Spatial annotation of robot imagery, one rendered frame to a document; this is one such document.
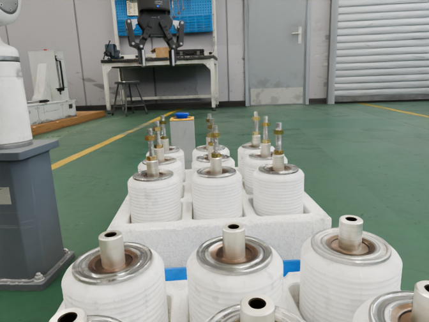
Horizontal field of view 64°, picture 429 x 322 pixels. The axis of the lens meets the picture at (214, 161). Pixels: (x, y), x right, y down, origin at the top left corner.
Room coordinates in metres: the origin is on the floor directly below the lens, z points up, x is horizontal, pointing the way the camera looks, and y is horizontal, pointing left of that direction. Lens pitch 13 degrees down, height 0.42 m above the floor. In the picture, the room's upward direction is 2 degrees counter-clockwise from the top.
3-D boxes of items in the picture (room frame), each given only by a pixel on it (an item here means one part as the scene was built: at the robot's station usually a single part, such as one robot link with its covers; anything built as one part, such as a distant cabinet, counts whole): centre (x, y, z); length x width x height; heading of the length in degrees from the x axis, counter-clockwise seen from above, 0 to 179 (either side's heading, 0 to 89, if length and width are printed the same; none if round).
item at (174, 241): (0.74, 0.00, 0.09); 0.39 x 0.39 x 0.18; 3
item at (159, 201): (0.61, 0.12, 0.16); 0.10 x 0.10 x 0.18
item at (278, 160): (0.62, -0.12, 0.26); 0.02 x 0.02 x 0.03
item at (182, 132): (1.02, 0.09, 0.16); 0.07 x 0.07 x 0.31; 3
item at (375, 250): (0.32, -0.13, 0.25); 0.08 x 0.08 x 0.01
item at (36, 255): (0.72, 0.44, 0.15); 0.15 x 0.15 x 0.30; 85
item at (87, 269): (0.30, 0.10, 0.25); 0.08 x 0.08 x 0.01
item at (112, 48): (4.99, 1.38, 0.87); 0.41 x 0.17 x 0.25; 175
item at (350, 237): (0.32, -0.13, 0.26); 0.02 x 0.02 x 0.03
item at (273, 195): (0.62, -0.12, 0.16); 0.10 x 0.10 x 0.18
